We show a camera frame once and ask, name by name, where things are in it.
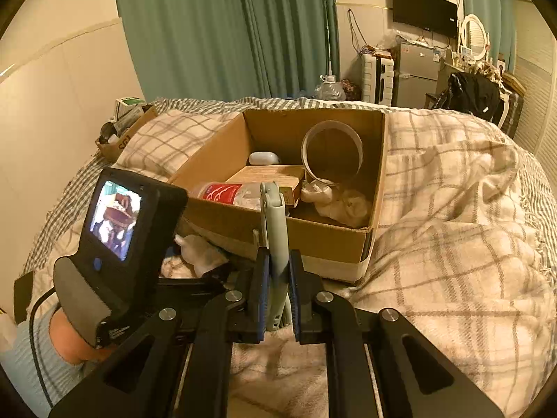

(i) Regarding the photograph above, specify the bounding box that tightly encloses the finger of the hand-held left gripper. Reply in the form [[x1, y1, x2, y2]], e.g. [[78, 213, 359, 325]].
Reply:
[[157, 265, 258, 310]]

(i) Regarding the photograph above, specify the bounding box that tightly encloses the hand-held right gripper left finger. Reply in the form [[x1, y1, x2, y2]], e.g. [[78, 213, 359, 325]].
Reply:
[[48, 248, 273, 418]]

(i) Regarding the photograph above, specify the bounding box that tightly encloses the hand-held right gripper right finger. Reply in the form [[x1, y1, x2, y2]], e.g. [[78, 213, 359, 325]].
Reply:
[[287, 249, 506, 418]]

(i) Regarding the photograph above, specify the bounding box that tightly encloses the grey plastic clip tool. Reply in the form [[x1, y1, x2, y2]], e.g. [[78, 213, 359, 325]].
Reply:
[[259, 181, 293, 332]]

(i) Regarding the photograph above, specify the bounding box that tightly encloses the large cardboard box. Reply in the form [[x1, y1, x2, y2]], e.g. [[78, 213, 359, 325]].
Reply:
[[167, 108, 387, 285]]

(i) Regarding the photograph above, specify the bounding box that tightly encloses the clear bottle with red label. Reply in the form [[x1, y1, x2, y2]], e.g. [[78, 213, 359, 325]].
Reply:
[[187, 181, 262, 210]]

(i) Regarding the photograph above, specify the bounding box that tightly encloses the brown and green medicine box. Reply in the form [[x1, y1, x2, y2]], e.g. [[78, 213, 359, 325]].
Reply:
[[225, 164, 306, 208]]

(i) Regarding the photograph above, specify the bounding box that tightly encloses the white earbuds case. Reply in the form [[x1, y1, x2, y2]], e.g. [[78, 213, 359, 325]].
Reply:
[[248, 151, 280, 167]]

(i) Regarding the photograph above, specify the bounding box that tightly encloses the white tape roll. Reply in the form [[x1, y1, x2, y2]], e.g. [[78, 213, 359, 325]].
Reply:
[[300, 120, 364, 184]]

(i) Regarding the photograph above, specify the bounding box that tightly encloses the person's left forearm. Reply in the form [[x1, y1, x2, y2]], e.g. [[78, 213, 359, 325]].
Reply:
[[0, 308, 97, 411]]

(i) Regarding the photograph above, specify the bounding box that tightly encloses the person's left hand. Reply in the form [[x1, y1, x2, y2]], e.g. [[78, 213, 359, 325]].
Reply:
[[49, 308, 115, 365]]

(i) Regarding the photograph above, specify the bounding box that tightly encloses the small cardboard box with items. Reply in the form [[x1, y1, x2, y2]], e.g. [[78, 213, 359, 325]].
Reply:
[[95, 104, 160, 163]]

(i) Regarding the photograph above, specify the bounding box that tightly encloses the green and white carton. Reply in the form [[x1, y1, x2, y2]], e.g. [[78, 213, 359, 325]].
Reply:
[[115, 96, 146, 121]]

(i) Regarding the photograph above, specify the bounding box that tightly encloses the beige plaid blanket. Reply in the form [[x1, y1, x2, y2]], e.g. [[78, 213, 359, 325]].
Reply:
[[26, 107, 554, 418]]

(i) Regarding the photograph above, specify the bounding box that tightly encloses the wide green curtain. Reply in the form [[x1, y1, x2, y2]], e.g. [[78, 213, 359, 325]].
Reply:
[[112, 0, 340, 104]]

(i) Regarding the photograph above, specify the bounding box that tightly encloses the clear water jug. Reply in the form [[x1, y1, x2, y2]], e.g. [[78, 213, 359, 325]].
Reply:
[[314, 74, 347, 102]]

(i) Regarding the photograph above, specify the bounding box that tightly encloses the white suitcase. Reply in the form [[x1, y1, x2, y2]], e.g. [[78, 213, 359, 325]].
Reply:
[[359, 52, 395, 105]]

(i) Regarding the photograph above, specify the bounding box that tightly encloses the silver small fridge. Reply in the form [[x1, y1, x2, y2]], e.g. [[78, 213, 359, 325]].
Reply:
[[393, 42, 441, 108]]

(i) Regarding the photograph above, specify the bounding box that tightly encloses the black jacket on chair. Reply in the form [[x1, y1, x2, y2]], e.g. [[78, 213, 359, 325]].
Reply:
[[434, 70, 502, 123]]

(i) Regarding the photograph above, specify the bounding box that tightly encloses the white dressing table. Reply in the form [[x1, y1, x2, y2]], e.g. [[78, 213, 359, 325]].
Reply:
[[443, 60, 515, 128]]

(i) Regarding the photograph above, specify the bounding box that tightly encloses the dark suitcase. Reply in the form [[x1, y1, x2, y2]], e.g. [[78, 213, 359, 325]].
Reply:
[[506, 74, 526, 137]]

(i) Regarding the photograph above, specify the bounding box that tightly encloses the white oval mirror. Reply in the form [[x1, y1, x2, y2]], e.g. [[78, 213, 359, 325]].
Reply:
[[458, 14, 489, 62]]

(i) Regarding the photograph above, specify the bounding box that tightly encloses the white louvred wardrobe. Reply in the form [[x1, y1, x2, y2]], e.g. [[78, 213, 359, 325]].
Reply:
[[512, 0, 557, 111]]

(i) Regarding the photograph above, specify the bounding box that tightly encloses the narrow green curtain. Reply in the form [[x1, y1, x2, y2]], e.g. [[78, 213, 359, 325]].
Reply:
[[458, 0, 517, 60]]

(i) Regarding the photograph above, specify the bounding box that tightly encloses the black cable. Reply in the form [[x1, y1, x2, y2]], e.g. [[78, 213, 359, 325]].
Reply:
[[28, 289, 58, 402]]

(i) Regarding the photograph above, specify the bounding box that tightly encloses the black wall television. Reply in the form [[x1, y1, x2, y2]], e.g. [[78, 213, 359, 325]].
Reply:
[[391, 0, 459, 38]]

